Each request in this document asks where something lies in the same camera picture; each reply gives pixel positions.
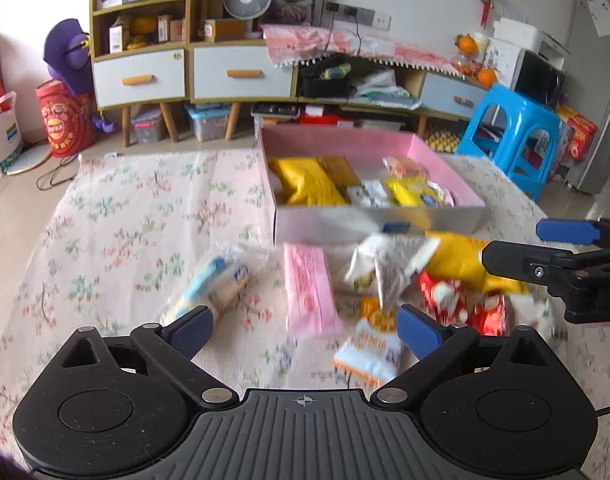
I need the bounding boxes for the clear storage box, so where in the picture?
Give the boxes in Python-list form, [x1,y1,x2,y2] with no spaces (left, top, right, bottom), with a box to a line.
[250,102,297,139]
[132,107,169,144]

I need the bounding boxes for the grey refrigerator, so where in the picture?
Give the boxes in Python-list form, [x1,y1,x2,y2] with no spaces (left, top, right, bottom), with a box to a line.
[565,0,610,196]

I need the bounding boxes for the pink tasselled cloth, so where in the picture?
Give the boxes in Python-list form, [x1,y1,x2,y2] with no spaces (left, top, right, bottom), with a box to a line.
[262,24,490,79]

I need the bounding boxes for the red printed bucket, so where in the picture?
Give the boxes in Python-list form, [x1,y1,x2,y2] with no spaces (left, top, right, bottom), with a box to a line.
[35,79,98,158]

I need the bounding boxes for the red white snack packet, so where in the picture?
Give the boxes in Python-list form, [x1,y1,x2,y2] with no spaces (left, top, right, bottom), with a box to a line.
[417,271,468,326]
[467,292,508,337]

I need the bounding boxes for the small white snack packet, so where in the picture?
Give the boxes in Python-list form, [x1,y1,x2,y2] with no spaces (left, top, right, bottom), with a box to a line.
[346,180,392,209]

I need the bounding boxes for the white grey print snack packet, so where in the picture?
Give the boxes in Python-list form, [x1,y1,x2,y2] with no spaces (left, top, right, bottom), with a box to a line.
[345,233,442,311]

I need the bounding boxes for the large yellow labelled snack packet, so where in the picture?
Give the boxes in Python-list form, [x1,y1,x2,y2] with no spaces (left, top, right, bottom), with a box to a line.
[425,231,528,296]

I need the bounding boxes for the clear blue snack packet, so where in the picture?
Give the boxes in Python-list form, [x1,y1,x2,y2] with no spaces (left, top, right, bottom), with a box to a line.
[159,254,252,326]

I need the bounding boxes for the floral tablecloth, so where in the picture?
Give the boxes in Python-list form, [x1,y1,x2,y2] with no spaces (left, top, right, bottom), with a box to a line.
[0,150,610,480]

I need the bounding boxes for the brown cardboard box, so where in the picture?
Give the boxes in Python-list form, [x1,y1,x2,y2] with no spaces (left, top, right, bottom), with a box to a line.
[203,17,247,43]

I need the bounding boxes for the white shopping bag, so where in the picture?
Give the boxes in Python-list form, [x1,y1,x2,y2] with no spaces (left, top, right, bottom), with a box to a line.
[0,91,25,183]

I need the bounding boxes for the clear orange cookie packet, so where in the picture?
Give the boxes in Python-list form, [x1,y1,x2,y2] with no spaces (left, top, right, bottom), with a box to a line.
[382,156,430,179]

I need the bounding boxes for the pink cardboard box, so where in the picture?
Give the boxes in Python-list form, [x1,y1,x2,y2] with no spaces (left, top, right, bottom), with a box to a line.
[257,125,487,247]

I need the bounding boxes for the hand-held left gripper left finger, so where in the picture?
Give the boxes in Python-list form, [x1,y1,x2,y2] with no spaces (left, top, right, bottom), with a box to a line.
[52,305,241,410]

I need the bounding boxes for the white drawer orange handle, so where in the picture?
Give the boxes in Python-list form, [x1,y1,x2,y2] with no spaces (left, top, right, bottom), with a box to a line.
[192,44,294,101]
[420,72,488,121]
[92,49,187,108]

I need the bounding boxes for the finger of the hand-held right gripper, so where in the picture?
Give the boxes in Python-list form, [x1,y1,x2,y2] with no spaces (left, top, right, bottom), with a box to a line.
[536,217,610,249]
[481,240,576,288]

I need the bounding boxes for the egg tray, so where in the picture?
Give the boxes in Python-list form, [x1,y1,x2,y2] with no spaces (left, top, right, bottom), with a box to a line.
[425,129,464,154]

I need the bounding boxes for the white walnut picture snack packet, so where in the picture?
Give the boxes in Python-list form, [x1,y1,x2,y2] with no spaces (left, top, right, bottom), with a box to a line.
[507,295,560,343]

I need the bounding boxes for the white orange snack packet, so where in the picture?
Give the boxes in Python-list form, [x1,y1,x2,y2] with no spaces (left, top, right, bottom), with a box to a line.
[332,297,407,386]

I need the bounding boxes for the wooden cabinet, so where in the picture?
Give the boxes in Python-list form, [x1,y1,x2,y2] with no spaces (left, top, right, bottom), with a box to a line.
[89,0,490,147]

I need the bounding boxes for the black power cable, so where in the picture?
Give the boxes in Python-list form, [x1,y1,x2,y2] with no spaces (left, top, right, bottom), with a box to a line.
[352,15,367,56]
[322,10,337,56]

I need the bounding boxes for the black device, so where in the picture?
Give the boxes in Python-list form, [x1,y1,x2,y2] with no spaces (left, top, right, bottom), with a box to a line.
[300,57,356,100]

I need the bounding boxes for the pile of papers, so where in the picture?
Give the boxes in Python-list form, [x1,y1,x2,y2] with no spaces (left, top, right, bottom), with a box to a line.
[352,69,421,110]

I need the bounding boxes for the pink snack packet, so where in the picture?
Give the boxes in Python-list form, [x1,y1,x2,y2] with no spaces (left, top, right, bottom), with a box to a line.
[283,243,344,337]

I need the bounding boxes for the round white base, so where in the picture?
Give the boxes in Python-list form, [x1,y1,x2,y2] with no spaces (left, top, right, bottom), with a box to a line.
[8,145,54,176]

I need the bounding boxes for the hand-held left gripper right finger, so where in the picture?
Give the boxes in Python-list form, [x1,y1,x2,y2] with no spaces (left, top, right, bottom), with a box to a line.
[369,304,560,409]

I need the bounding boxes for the small white box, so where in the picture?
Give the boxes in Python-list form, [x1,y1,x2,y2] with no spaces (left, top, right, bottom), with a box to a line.
[109,17,131,55]

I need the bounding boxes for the purple plush toy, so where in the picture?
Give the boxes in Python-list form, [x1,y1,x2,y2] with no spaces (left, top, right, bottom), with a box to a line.
[42,19,116,133]

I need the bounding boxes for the bright yellow small snack packet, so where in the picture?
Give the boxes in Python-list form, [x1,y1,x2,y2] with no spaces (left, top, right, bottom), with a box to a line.
[386,177,456,208]

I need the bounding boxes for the mustard yellow snack packet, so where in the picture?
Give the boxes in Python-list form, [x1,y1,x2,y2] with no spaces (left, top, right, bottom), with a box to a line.
[319,156,362,190]

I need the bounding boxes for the red boxes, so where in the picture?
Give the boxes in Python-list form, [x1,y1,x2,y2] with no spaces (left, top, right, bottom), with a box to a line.
[300,105,366,129]

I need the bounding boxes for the wall socket strip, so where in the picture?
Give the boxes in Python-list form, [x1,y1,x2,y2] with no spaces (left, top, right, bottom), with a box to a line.
[325,2,376,26]

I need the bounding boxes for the blue lid storage box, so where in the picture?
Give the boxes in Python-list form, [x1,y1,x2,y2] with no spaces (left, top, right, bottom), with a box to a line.
[187,104,236,143]

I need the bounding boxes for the blue plastic stool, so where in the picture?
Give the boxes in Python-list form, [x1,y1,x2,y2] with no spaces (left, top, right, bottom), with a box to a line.
[455,84,576,204]

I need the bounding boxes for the yellow item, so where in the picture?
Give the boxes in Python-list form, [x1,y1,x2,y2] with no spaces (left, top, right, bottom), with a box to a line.
[130,16,159,51]

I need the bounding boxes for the black microwave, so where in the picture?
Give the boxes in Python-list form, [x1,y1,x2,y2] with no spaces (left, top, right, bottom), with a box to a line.
[512,50,568,111]

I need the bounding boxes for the colourful cartons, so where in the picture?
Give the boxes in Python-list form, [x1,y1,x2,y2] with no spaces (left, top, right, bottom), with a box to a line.
[555,102,598,161]

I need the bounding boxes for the small cardboard box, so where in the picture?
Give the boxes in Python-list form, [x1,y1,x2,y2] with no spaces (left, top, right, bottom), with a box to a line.
[157,14,186,44]

